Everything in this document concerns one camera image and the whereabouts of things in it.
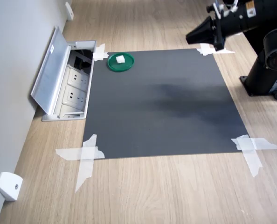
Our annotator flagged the small wrist camera box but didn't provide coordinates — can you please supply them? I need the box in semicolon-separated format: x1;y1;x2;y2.
206;0;238;20

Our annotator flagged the grey partition panel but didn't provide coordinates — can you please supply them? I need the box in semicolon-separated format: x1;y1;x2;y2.
0;0;73;224

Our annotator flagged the dark grey mat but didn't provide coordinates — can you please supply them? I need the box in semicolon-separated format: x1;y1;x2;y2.
82;48;249;160

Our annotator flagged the white tape patch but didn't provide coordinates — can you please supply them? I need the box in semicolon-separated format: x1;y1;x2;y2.
55;134;106;193
230;134;277;178
92;43;110;62
196;43;236;56

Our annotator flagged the round green lid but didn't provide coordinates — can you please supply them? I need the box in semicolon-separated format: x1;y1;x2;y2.
107;52;135;72

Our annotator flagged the small white bracket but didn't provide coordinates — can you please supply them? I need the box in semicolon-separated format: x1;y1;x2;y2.
65;1;74;21
0;171;24;202

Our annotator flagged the silver cable duct box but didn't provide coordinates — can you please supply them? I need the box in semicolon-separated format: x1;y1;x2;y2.
30;26;97;122

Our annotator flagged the white power socket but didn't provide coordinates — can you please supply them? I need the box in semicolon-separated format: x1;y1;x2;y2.
62;85;87;105
67;66;89;86

